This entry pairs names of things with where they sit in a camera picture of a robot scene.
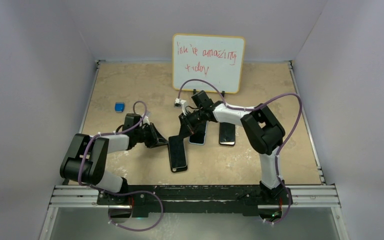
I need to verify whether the black smartphone with purple edge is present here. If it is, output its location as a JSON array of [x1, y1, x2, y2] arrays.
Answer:
[[218, 122, 236, 147]]

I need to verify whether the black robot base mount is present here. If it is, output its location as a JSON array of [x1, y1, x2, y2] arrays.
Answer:
[[97, 183, 293, 221]]

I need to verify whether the aluminium frame rail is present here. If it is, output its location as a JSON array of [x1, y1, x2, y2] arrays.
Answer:
[[289, 185, 340, 208]]

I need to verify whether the yellow framed whiteboard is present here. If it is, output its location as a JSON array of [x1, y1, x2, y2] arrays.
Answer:
[[172, 33, 246, 94]]

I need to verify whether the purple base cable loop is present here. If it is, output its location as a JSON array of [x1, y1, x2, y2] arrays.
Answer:
[[107, 190, 165, 232]]

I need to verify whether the small blue eraser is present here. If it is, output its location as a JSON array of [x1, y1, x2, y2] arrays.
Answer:
[[114, 102, 126, 113]]

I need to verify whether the black phone case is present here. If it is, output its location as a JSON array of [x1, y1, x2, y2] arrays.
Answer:
[[168, 135, 189, 174]]

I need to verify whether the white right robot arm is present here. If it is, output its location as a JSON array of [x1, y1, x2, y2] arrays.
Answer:
[[174, 90, 291, 204]]

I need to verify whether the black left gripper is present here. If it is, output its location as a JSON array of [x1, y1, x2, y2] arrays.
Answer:
[[134, 122, 168, 149]]

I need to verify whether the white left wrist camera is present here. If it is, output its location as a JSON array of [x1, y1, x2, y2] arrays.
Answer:
[[142, 111, 151, 125]]

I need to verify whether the light blue phone case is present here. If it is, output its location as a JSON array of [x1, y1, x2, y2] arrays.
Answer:
[[188, 121, 208, 145]]

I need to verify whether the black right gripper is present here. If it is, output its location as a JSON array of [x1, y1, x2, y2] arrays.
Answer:
[[179, 109, 206, 141]]

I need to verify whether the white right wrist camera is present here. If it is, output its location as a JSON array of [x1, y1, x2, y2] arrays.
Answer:
[[174, 98, 188, 115]]

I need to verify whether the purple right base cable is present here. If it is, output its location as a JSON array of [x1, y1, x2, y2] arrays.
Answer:
[[261, 188, 294, 227]]

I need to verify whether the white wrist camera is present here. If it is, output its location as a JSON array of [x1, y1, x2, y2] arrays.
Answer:
[[174, 98, 188, 115], [142, 111, 151, 125]]

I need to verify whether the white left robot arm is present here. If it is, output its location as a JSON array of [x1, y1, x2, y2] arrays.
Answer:
[[59, 113, 168, 205]]

